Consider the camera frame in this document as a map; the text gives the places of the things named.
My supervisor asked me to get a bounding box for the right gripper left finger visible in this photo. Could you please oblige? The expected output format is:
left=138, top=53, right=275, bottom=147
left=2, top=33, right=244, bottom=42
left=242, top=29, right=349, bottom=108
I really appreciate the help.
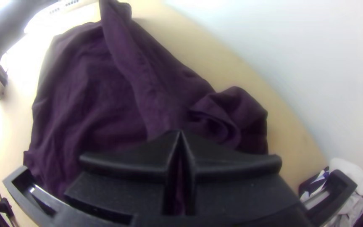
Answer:
left=64, top=131, right=182, bottom=227

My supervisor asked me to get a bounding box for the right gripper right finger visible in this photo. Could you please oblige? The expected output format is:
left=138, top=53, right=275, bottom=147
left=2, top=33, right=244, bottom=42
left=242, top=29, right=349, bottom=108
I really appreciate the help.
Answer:
left=181, top=131, right=312, bottom=227

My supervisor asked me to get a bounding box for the dark t-shirt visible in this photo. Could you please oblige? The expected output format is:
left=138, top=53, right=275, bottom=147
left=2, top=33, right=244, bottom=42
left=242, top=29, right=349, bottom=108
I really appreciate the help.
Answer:
left=23, top=0, right=269, bottom=202

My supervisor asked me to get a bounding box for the heap of mostly white clothes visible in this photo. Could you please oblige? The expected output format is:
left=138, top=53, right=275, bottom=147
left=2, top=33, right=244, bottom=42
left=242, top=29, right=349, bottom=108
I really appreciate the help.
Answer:
left=298, top=157, right=363, bottom=227

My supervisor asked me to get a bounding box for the white laundry basket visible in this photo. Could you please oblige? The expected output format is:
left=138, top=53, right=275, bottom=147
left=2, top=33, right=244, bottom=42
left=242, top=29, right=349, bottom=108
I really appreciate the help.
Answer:
left=24, top=0, right=102, bottom=34

